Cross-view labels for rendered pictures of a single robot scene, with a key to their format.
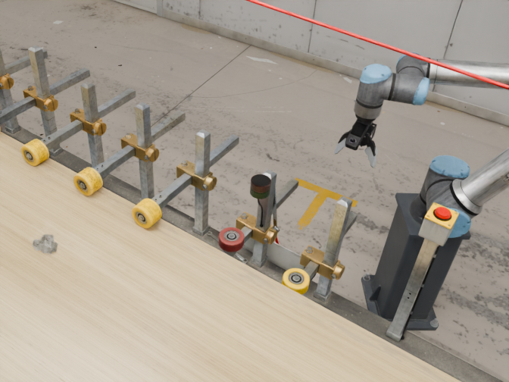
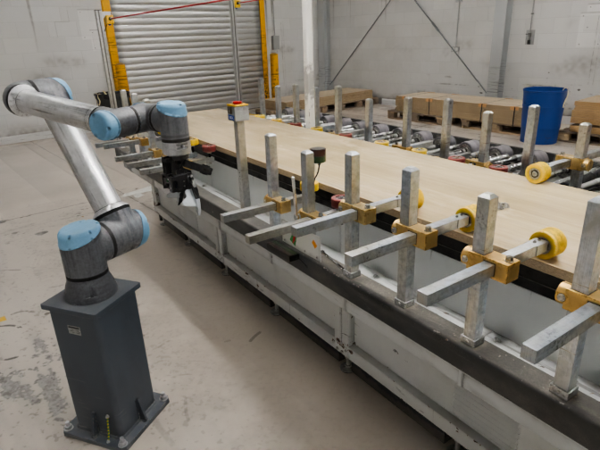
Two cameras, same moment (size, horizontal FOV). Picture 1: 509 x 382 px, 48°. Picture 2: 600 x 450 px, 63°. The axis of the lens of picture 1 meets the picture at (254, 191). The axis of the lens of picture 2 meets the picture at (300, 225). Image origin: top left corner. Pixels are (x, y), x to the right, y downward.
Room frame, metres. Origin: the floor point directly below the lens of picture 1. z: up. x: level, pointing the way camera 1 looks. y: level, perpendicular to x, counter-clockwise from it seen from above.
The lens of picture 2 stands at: (2.91, 0.71, 1.50)
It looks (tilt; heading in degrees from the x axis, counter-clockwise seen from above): 21 degrees down; 207
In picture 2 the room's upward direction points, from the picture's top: 2 degrees counter-clockwise
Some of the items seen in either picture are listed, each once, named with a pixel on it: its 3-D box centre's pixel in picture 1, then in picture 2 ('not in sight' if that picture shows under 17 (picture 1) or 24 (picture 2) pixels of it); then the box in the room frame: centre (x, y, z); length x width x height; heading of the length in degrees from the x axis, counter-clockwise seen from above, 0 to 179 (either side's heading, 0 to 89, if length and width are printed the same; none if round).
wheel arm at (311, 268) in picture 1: (323, 253); (270, 206); (1.28, -0.24, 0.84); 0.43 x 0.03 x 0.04; 151
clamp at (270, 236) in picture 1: (256, 229); (312, 218); (1.36, -0.02, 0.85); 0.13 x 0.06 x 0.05; 61
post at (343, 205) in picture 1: (331, 256); (273, 190); (1.23, -0.26, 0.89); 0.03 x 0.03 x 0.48; 61
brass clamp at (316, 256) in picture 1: (322, 263); (277, 203); (1.24, -0.24, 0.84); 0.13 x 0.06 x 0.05; 61
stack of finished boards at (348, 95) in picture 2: not in sight; (320, 98); (-6.47, -3.48, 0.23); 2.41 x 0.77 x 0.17; 158
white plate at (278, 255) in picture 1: (270, 251); (300, 239); (1.36, -0.08, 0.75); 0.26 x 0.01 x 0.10; 61
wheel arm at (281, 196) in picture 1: (263, 215); (299, 224); (1.43, -0.04, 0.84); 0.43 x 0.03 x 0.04; 151
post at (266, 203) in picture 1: (262, 228); (308, 212); (1.35, -0.04, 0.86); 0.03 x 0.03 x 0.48; 61
